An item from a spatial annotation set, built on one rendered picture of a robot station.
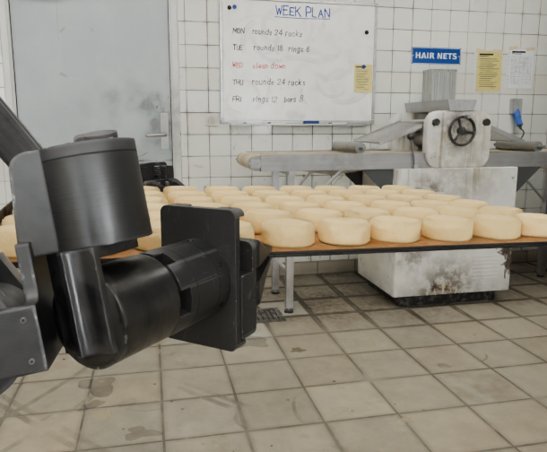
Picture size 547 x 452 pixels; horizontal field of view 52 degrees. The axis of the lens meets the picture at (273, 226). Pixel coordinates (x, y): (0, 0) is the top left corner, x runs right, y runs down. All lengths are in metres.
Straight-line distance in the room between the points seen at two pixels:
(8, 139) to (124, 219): 0.61
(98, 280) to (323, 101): 3.89
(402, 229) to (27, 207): 0.34
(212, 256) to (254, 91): 3.68
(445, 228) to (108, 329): 0.36
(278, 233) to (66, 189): 0.23
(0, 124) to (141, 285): 0.62
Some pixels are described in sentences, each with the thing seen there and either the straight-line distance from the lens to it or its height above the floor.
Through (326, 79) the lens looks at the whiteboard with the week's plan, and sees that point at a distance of 4.18.
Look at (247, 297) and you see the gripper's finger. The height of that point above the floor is 0.99.
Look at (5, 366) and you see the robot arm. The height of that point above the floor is 0.99.
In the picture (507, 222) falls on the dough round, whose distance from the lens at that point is 0.61.
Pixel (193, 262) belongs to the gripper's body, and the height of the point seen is 1.02.
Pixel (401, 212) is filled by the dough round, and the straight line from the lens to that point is 0.64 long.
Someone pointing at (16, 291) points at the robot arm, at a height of 1.01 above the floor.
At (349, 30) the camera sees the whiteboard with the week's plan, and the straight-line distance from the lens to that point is 4.27.
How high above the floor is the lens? 1.11
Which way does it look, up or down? 10 degrees down
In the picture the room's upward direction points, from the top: straight up
